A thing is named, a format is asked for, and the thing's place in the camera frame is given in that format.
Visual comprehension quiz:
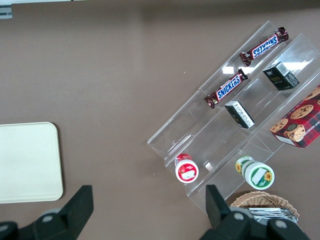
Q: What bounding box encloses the Snickers chocolate bar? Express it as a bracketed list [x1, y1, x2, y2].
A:
[239, 26, 290, 67]
[203, 69, 249, 110]

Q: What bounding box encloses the grey metal rail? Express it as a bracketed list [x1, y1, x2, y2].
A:
[0, 3, 13, 20]

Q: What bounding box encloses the small wicker basket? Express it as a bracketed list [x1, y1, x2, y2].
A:
[229, 191, 301, 226]

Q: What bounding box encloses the small black carton box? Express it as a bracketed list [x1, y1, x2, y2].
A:
[262, 61, 301, 92]

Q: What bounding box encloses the clear acrylic stepped shelf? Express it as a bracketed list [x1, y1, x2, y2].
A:
[146, 20, 320, 218]

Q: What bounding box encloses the red plaid cookie box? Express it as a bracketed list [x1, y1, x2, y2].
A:
[269, 84, 320, 150]

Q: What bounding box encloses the black box with white label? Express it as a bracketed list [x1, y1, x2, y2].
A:
[224, 100, 256, 130]

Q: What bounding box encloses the green sunflower lidded cup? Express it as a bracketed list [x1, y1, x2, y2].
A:
[234, 155, 276, 190]

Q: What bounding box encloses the beige rectangular tray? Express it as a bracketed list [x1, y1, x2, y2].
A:
[0, 121, 64, 205]

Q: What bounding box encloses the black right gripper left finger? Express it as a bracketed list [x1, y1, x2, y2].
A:
[19, 184, 95, 240]

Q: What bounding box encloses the red lidded cup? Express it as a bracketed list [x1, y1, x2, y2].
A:
[174, 153, 200, 184]

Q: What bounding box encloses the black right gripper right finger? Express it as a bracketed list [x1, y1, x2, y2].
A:
[197, 184, 270, 240]

